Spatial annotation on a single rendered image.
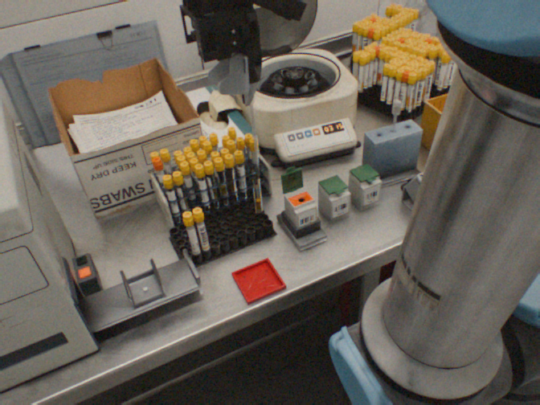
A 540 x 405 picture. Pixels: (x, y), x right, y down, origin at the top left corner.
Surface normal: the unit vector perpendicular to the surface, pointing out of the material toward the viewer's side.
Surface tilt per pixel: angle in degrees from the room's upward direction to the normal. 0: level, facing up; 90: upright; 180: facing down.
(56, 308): 90
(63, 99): 89
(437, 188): 89
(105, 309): 0
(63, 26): 90
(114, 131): 1
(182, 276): 0
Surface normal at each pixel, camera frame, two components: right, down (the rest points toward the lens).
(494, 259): -0.23, 0.73
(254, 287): -0.07, -0.73
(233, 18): 0.44, 0.58
